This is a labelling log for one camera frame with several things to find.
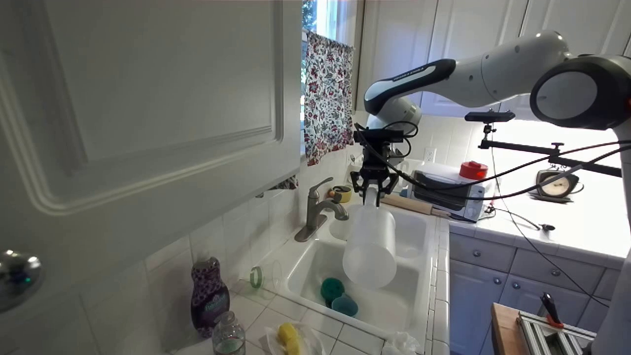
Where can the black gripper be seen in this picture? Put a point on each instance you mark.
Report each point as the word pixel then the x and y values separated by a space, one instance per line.
pixel 374 169

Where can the translucent plastic jug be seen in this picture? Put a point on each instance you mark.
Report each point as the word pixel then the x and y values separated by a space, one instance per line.
pixel 370 254

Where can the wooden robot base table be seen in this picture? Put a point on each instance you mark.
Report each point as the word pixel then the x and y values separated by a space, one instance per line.
pixel 506 333

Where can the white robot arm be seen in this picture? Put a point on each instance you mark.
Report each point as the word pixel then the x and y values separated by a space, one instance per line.
pixel 569 92

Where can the teal cup in sink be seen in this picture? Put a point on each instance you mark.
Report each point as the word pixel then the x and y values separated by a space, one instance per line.
pixel 346 305

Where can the white double kitchen sink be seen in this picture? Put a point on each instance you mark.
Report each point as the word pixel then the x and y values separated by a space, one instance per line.
pixel 400 307

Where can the wooden rolling pin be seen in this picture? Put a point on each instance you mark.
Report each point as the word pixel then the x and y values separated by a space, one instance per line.
pixel 415 207

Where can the brushed metal faucet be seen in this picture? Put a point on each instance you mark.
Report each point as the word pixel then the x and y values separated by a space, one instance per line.
pixel 317 214

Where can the red lidded container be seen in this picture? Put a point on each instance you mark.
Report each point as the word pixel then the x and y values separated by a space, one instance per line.
pixel 475 171

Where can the floral curtain left panel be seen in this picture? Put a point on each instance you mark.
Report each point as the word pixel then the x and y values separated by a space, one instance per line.
pixel 329 98

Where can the white lower cabinet drawers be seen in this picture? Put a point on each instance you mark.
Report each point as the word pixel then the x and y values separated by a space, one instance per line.
pixel 490 270

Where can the small green-rimmed glass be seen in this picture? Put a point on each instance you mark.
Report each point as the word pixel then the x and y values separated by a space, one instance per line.
pixel 256 278

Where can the yellow sponge in bag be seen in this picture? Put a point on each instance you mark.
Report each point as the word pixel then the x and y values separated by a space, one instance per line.
pixel 291 341

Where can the round kitchen scale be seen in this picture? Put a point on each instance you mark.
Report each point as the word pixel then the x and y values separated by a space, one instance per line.
pixel 555 187

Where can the purple dish soap bottle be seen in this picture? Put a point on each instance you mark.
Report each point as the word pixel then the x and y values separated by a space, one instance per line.
pixel 210 299

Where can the clear plastic bottle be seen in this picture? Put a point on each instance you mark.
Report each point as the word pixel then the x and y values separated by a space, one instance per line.
pixel 230 337

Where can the white upper cabinet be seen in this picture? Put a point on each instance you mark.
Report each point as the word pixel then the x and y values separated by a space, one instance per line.
pixel 126 124

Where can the metal cabinet knob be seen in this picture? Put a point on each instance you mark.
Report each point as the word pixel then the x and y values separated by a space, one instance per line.
pixel 21 278

